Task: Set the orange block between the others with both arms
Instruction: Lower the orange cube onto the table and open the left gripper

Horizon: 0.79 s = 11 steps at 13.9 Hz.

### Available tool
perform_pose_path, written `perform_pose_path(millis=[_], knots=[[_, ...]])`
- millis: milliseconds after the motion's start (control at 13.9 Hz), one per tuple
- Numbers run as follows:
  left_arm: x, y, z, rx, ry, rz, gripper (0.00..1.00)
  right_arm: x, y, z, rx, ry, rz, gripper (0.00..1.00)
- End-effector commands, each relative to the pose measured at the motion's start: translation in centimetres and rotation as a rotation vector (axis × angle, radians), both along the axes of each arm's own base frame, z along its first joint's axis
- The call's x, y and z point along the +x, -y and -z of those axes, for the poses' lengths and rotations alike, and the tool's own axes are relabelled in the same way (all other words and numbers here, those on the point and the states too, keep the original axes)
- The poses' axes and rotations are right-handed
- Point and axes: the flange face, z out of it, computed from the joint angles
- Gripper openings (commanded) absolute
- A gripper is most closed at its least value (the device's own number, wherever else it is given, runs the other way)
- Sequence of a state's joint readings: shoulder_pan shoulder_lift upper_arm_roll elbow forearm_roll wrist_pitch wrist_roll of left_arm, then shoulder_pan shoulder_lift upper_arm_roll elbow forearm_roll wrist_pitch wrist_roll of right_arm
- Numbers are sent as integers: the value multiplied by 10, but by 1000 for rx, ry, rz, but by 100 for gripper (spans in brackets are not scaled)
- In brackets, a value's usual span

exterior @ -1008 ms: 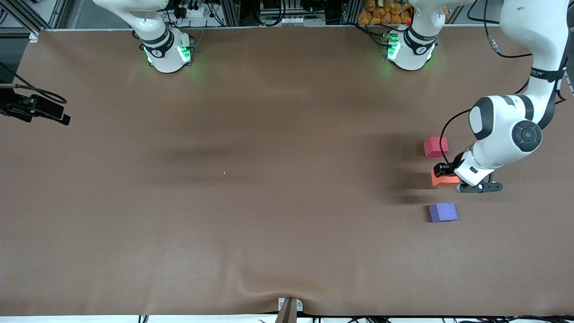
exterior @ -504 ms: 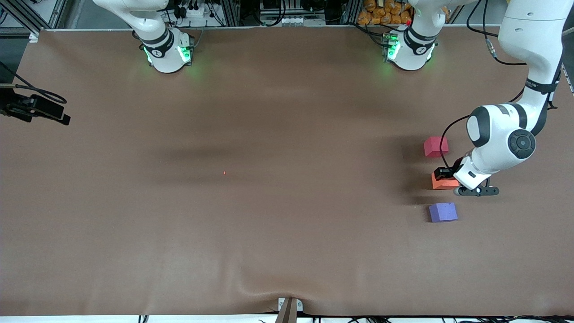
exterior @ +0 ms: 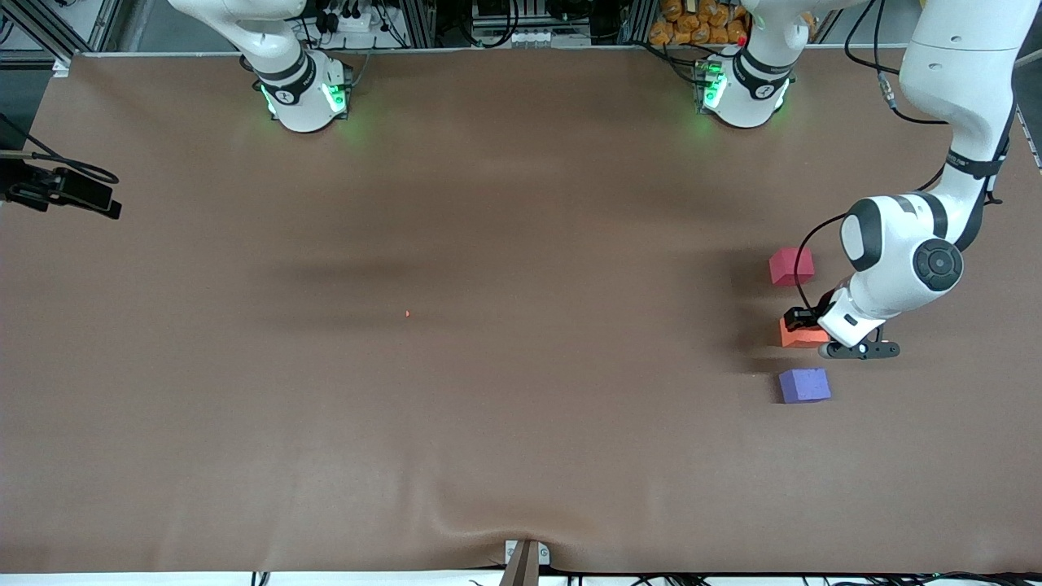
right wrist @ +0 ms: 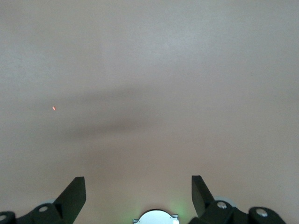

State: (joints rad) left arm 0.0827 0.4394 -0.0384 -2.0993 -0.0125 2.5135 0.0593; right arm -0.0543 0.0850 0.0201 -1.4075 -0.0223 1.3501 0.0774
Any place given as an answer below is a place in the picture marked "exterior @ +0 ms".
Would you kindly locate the red foam block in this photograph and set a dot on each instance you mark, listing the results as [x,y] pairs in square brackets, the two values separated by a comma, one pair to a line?
[791,266]

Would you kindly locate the aluminium frame profile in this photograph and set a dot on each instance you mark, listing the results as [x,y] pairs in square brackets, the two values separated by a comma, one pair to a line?
[41,32]

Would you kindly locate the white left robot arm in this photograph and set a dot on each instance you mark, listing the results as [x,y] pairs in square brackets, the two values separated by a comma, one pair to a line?
[961,49]

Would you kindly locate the metal corner bracket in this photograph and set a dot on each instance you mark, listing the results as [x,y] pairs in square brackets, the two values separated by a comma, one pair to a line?
[62,65]

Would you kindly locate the pile of orange snacks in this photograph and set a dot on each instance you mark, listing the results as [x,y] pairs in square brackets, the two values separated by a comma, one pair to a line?
[700,24]

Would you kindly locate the metal clamp bracket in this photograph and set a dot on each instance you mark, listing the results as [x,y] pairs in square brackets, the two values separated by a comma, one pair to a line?
[526,561]

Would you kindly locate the orange foam block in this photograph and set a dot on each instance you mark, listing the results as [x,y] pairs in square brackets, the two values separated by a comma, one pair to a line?
[802,338]

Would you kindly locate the brown table mat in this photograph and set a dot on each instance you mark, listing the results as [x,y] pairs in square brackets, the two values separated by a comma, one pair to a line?
[521,456]

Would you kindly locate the purple foam block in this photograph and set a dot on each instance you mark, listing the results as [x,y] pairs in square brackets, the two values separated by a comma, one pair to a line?
[804,385]

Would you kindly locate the white power strip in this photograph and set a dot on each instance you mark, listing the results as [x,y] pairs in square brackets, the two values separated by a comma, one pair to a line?
[346,20]

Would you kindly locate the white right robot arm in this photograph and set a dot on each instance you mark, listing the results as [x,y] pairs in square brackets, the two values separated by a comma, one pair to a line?
[301,89]

